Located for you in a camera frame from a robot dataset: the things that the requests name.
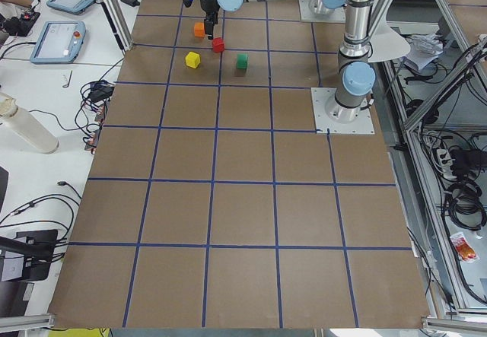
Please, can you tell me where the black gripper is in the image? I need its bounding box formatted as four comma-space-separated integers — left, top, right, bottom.
200, 0, 219, 40

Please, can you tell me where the yellow block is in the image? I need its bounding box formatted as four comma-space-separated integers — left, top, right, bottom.
185, 52, 201, 69

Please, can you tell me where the green block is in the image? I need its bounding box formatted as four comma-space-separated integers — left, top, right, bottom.
236, 53, 249, 70

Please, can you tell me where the white cylinder bottle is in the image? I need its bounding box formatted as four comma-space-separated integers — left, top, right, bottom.
1, 93, 59, 154

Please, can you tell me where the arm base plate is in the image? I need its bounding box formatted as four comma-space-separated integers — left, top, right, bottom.
310, 87, 375, 135
299, 0, 346, 24

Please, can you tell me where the orange block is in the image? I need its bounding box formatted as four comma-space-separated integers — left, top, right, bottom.
193, 22, 205, 38

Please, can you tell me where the teach pendant near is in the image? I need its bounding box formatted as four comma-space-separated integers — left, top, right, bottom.
30, 21, 86, 64

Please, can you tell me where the aluminium frame post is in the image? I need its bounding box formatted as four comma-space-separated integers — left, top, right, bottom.
99, 0, 133, 52

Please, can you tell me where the red block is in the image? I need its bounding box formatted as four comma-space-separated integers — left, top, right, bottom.
212, 37, 225, 53

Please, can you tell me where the black power adapter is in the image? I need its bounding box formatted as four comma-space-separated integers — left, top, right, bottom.
120, 0, 140, 7

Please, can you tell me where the allen key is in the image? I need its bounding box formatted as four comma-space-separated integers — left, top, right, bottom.
62, 70, 73, 88

